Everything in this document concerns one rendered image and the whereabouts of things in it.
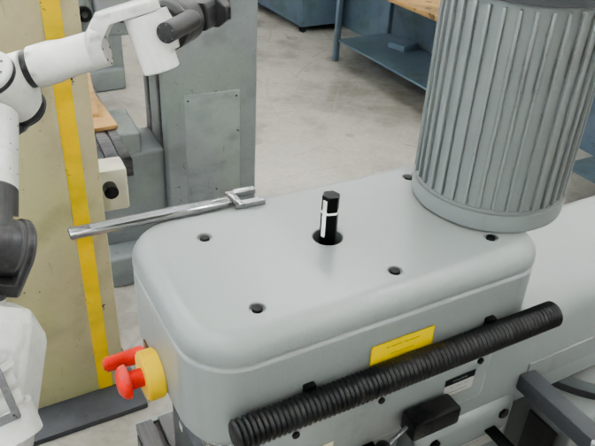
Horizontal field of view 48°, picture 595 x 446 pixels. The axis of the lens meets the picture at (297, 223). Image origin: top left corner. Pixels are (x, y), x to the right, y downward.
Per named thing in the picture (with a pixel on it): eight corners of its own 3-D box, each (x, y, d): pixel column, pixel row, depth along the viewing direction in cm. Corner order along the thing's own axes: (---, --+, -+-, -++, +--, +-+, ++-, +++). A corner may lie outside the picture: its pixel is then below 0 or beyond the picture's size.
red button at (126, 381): (123, 409, 76) (119, 384, 74) (113, 386, 79) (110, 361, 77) (151, 399, 78) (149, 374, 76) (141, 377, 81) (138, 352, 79)
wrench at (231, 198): (73, 245, 77) (72, 239, 77) (65, 228, 80) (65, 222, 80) (265, 203, 87) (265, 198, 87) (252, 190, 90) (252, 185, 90)
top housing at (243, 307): (201, 472, 71) (196, 360, 62) (128, 324, 90) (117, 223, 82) (527, 341, 91) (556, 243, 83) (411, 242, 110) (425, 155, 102)
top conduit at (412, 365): (241, 461, 67) (241, 437, 65) (224, 431, 70) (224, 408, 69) (560, 331, 86) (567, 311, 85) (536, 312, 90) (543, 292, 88)
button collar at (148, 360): (152, 412, 78) (148, 374, 74) (136, 378, 82) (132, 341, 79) (168, 406, 78) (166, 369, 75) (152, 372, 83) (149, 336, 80)
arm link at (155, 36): (164, 60, 125) (131, 79, 116) (143, 2, 120) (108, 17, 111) (216, 49, 120) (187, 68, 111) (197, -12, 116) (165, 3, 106)
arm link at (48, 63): (103, 53, 121) (1, 82, 122) (77, 16, 111) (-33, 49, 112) (110, 102, 117) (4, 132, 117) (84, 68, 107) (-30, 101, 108)
